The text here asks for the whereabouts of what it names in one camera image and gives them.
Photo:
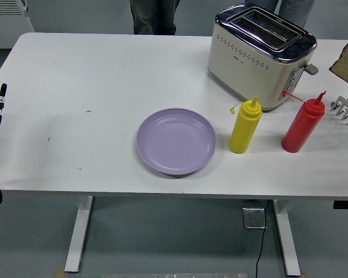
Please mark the yellow squeeze bottle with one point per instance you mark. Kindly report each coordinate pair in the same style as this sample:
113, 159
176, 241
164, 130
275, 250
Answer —
243, 130

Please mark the white cabinet appliance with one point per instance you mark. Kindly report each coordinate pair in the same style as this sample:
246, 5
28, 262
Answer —
5, 29

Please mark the cream and chrome toaster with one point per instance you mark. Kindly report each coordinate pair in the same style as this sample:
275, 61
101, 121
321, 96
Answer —
243, 66

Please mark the red squeeze bottle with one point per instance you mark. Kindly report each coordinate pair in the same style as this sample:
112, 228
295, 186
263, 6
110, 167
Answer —
301, 130

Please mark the black table control panel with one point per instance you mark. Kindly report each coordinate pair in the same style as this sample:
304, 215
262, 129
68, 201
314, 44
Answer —
346, 204

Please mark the person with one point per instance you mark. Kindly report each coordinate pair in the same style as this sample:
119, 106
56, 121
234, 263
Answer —
150, 17
295, 11

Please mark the purple round plate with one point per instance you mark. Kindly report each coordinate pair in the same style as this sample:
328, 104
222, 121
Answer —
176, 143

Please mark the metal floor socket box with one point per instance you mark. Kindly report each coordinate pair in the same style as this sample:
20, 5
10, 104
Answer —
253, 218

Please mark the white table leg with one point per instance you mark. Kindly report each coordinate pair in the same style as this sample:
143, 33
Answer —
287, 237
78, 231

